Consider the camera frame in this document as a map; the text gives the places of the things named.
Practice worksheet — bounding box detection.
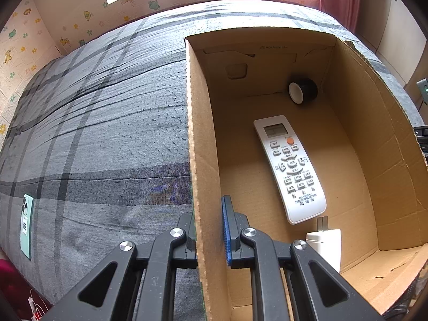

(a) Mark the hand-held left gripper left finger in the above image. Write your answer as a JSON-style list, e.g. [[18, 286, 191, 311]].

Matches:
[[42, 212, 198, 321]]

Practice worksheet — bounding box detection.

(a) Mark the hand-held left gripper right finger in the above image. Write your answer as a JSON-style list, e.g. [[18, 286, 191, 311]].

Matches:
[[221, 194, 385, 321]]

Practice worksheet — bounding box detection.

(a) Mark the white remote control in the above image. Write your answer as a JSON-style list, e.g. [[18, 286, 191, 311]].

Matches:
[[253, 115, 327, 225]]

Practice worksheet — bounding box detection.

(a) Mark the large white charger plug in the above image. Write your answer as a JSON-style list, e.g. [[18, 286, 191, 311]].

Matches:
[[305, 216, 342, 274]]

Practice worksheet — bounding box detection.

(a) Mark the cardboard box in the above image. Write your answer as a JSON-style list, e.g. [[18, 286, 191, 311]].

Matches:
[[185, 27, 428, 321]]

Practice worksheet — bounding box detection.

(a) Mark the black round jar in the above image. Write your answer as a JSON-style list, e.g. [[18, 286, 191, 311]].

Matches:
[[288, 78, 319, 105]]

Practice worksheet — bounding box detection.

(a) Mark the white cabinet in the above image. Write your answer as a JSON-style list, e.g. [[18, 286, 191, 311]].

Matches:
[[354, 0, 428, 87]]

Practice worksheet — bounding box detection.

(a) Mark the grey plaid bed sheet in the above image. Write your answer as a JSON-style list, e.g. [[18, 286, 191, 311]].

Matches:
[[0, 0, 423, 321]]

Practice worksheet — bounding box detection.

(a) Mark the green smartphone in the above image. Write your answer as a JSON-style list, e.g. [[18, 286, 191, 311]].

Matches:
[[20, 193, 33, 261]]

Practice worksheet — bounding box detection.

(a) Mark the red cloth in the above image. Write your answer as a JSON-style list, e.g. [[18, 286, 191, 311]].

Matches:
[[0, 257, 51, 321]]

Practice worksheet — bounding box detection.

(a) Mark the dark plaid cloth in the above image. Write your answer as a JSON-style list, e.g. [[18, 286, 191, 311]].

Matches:
[[384, 271, 428, 321]]

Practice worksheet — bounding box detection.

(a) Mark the white cable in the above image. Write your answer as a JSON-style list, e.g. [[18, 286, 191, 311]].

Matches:
[[27, 296, 47, 321]]

